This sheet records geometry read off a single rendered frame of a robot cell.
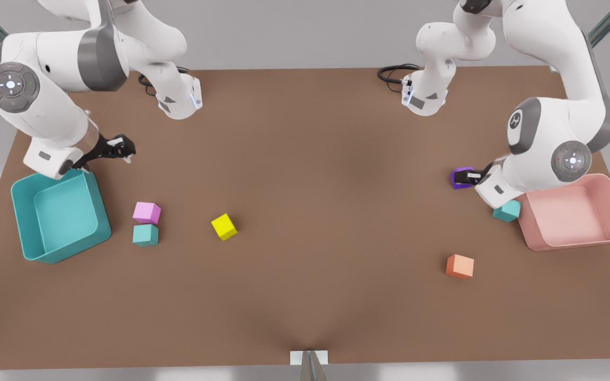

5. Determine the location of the teal cube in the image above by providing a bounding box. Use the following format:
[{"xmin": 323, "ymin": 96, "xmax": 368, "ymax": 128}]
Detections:
[
  {"xmin": 492, "ymin": 199, "xmax": 522, "ymax": 223},
  {"xmin": 132, "ymin": 224, "xmax": 159, "ymax": 247}
]

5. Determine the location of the black cable loop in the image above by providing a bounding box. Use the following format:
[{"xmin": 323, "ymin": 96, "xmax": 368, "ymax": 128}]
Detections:
[
  {"xmin": 378, "ymin": 63, "xmax": 423, "ymax": 90},
  {"xmin": 138, "ymin": 67, "xmax": 191, "ymax": 97}
]

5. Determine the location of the purple cube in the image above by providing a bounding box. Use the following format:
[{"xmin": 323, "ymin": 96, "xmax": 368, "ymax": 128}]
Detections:
[{"xmin": 450, "ymin": 167, "xmax": 476, "ymax": 190}]

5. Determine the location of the pink cube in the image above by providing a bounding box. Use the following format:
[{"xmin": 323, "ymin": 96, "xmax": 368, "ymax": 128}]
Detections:
[{"xmin": 133, "ymin": 202, "xmax": 162, "ymax": 225}]

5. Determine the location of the yellow cube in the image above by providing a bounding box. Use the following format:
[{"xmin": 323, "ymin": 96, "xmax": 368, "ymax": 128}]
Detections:
[{"xmin": 211, "ymin": 213, "xmax": 238, "ymax": 241}]

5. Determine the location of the pink square tray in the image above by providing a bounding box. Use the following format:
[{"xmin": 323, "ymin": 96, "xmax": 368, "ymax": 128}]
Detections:
[{"xmin": 515, "ymin": 173, "xmax": 610, "ymax": 252}]

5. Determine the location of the orange cube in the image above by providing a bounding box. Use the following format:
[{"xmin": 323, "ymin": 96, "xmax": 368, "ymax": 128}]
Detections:
[{"xmin": 446, "ymin": 254, "xmax": 475, "ymax": 280}]

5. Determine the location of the teal square tray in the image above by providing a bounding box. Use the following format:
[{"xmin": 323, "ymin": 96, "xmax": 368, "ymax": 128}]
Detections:
[{"xmin": 11, "ymin": 169, "xmax": 112, "ymax": 264}]

